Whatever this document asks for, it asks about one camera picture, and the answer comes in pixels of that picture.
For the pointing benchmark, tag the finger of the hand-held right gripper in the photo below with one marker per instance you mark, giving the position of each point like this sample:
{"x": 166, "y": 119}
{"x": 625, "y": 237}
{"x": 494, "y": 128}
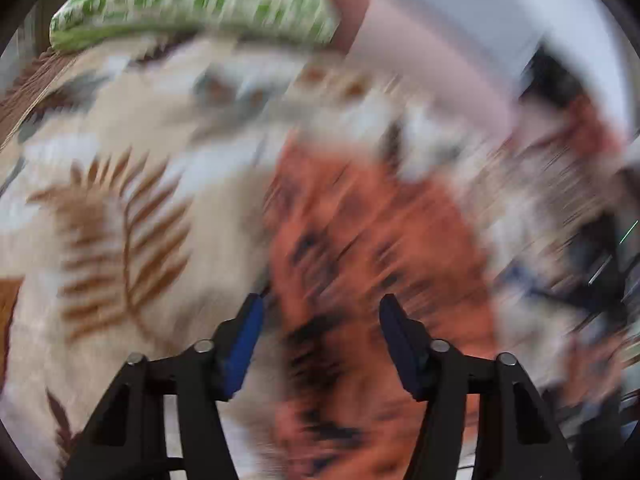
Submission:
{"x": 532, "y": 285}

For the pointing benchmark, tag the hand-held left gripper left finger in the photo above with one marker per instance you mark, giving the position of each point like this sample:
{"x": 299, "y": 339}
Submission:
{"x": 245, "y": 340}

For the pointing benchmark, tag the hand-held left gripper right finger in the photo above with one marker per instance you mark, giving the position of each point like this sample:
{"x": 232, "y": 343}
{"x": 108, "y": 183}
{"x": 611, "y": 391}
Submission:
{"x": 402, "y": 345}

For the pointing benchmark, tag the orange floral garment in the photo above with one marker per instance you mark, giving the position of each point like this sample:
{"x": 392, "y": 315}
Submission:
{"x": 370, "y": 260}

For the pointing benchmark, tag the reddish-brown cloth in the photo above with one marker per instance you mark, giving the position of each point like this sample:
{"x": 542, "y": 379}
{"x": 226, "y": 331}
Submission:
{"x": 592, "y": 125}

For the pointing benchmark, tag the cream leaf-print blanket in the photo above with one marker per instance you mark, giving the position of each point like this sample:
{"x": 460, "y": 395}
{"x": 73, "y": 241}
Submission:
{"x": 125, "y": 200}

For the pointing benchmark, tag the dark cloth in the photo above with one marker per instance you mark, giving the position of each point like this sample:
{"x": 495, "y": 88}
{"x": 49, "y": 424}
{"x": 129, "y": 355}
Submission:
{"x": 560, "y": 80}

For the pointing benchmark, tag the pale blue pillow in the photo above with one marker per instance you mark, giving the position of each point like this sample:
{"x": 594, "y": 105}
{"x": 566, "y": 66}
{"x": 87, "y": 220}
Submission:
{"x": 500, "y": 15}

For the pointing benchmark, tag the brown striped cloth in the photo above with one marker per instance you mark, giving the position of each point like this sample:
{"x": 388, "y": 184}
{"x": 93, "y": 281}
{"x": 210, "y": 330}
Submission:
{"x": 35, "y": 95}

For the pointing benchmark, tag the green patterned pillow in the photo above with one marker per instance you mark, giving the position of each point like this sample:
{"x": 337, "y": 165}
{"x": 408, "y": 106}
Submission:
{"x": 200, "y": 0}

